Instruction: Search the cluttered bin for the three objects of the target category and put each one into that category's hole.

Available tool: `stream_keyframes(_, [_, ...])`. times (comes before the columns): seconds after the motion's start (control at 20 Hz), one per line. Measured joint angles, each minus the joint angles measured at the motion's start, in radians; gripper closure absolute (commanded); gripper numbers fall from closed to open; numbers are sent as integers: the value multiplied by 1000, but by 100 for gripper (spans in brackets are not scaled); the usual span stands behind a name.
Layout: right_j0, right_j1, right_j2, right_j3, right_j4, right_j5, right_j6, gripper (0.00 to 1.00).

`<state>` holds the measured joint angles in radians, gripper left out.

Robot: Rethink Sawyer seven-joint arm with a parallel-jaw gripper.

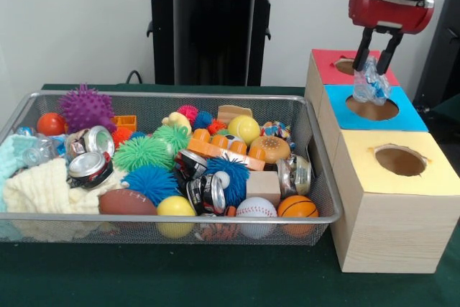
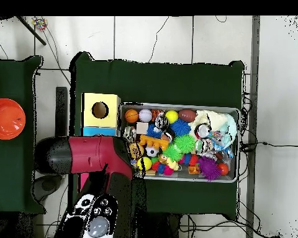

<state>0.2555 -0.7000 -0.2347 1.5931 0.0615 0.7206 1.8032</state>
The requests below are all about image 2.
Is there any small orange-red ball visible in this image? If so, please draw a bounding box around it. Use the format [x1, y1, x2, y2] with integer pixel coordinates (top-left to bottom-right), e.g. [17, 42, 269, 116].
[217, 162, 230, 176]

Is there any brown toy football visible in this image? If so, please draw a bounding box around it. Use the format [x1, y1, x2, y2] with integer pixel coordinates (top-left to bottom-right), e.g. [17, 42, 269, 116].
[177, 109, 197, 123]

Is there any colourful rope toy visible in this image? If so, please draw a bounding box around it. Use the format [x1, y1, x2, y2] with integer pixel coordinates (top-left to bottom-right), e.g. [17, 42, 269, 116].
[30, 17, 48, 32]

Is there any white toy baseball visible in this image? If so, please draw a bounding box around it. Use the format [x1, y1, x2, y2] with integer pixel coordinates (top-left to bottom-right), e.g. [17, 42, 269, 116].
[138, 108, 153, 123]

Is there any yellow tennis ball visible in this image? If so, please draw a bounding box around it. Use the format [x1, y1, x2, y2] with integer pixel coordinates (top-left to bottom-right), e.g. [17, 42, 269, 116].
[136, 156, 153, 172]

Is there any grey floor cable cover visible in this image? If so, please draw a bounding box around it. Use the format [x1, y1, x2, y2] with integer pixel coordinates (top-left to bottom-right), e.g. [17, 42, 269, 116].
[246, 15, 261, 238]

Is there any orange plastic bowl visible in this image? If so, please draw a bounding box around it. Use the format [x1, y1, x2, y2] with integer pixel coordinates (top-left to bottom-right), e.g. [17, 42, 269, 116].
[0, 98, 26, 141]

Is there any dark green tablecloth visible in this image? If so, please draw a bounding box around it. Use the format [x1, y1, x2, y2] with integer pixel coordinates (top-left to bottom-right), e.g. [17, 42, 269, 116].
[68, 51, 245, 221]
[0, 55, 46, 214]

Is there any silver mesh bin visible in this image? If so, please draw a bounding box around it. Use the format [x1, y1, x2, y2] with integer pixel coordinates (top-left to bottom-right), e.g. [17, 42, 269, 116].
[115, 102, 241, 183]

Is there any smooth yellow ball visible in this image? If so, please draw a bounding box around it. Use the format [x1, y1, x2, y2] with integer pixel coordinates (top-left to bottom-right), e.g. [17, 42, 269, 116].
[165, 110, 179, 124]

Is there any orange toy basketball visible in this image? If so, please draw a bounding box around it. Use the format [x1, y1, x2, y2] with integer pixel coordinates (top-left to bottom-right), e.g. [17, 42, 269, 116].
[124, 108, 140, 124]

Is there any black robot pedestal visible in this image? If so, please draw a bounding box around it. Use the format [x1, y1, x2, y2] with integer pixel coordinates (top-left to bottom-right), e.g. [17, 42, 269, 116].
[138, 212, 182, 238]

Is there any blue koosh ball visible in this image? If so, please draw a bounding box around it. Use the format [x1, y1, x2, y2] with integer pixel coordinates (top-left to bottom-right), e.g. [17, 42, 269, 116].
[169, 118, 192, 138]

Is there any orange toy building block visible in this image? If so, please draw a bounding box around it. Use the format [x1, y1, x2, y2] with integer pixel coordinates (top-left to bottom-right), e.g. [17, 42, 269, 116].
[138, 134, 170, 151]

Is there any purple spiky ball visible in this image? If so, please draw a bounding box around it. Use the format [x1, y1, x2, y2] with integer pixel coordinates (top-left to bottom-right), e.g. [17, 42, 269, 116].
[196, 156, 223, 181]

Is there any black rod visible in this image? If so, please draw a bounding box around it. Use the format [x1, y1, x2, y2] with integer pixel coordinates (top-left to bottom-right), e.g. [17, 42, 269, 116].
[16, 15, 47, 46]

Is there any black cable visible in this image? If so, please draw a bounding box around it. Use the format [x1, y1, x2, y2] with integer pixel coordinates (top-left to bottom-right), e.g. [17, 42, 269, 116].
[240, 141, 298, 152]

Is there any wooden box with three holes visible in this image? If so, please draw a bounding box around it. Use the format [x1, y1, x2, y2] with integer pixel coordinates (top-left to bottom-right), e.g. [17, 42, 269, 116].
[79, 92, 122, 193]

